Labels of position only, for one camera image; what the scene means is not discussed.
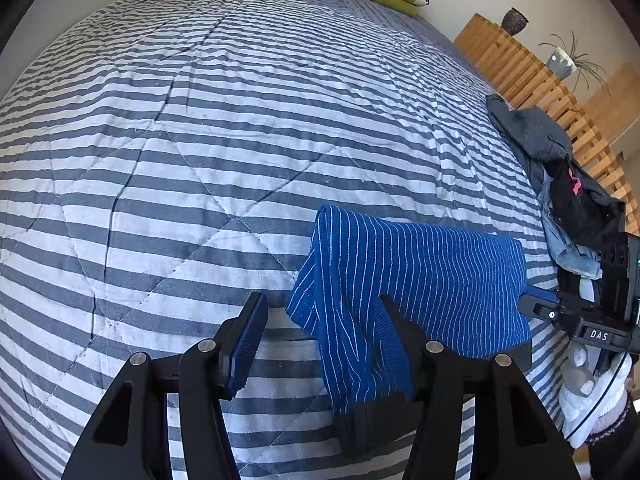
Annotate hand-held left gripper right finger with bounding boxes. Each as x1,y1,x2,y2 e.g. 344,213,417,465
379,294,582,480

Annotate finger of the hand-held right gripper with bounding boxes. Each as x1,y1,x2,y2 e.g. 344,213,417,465
517,285,583,331

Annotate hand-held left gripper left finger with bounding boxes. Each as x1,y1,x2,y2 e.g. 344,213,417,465
60,291,269,480

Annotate blue pinstriped garment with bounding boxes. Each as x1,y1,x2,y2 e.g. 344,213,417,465
285,204,532,456

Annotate person's right forearm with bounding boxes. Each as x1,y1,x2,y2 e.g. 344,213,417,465
587,395,640,480

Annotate person's right hand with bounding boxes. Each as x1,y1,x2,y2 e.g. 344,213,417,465
559,342,633,450

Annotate light blue jeans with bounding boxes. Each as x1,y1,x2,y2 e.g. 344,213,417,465
540,195,603,281

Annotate black garment pink logo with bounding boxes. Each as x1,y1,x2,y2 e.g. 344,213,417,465
542,157,628,256

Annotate grey garment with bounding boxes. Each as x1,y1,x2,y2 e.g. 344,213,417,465
486,94,573,163

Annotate light wooden door panel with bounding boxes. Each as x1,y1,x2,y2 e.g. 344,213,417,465
582,62,640,146

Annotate blue white striped quilt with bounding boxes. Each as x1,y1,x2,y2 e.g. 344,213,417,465
0,0,576,480

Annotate potted plant white pot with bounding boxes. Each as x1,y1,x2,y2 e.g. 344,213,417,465
539,30,611,93

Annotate dark speckled vase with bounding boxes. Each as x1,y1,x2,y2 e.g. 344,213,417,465
501,7,529,37

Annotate green folded blanket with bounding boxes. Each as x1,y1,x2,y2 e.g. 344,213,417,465
362,0,421,17

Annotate beaded bracelet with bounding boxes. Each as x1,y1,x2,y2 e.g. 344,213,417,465
585,400,632,446

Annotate wooden slatted bed rail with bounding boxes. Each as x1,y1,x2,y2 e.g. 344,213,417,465
454,12,628,206

